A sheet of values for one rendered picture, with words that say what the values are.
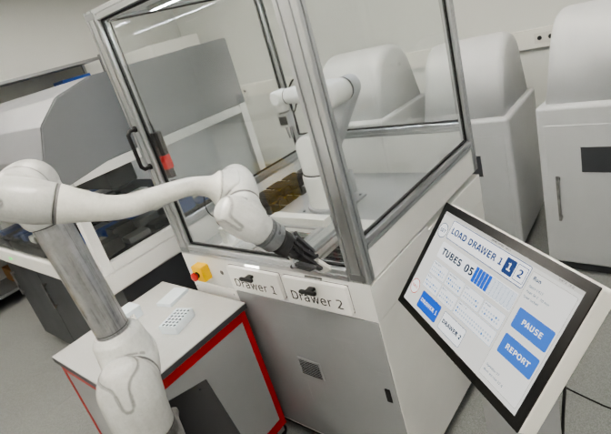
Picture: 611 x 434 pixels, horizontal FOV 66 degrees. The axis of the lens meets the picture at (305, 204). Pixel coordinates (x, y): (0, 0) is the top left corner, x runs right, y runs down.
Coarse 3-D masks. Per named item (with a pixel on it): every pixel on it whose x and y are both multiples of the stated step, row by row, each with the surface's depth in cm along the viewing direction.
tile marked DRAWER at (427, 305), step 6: (426, 294) 124; (420, 300) 126; (426, 300) 123; (432, 300) 121; (420, 306) 125; (426, 306) 123; (432, 306) 121; (438, 306) 118; (426, 312) 122; (432, 312) 120; (438, 312) 118; (432, 318) 119
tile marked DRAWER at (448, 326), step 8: (440, 320) 116; (448, 320) 113; (440, 328) 115; (448, 328) 113; (456, 328) 110; (464, 328) 108; (448, 336) 112; (456, 336) 109; (464, 336) 107; (456, 344) 108
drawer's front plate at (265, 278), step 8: (232, 272) 193; (240, 272) 189; (248, 272) 186; (256, 272) 182; (264, 272) 180; (272, 272) 178; (232, 280) 196; (256, 280) 185; (264, 280) 181; (272, 280) 178; (280, 280) 177; (240, 288) 195; (248, 288) 191; (264, 288) 184; (272, 288) 180; (280, 288) 177; (272, 296) 183; (280, 296) 179
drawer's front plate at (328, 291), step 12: (288, 276) 172; (288, 288) 174; (300, 288) 169; (324, 288) 161; (336, 288) 157; (300, 300) 173; (312, 300) 168; (324, 300) 164; (348, 300) 156; (348, 312) 159
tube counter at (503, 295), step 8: (472, 264) 112; (464, 272) 114; (472, 272) 112; (480, 272) 109; (472, 280) 111; (480, 280) 108; (488, 280) 106; (496, 280) 104; (480, 288) 108; (488, 288) 105; (496, 288) 103; (504, 288) 101; (488, 296) 105; (496, 296) 102; (504, 296) 101; (512, 296) 99; (504, 304) 100; (512, 304) 98
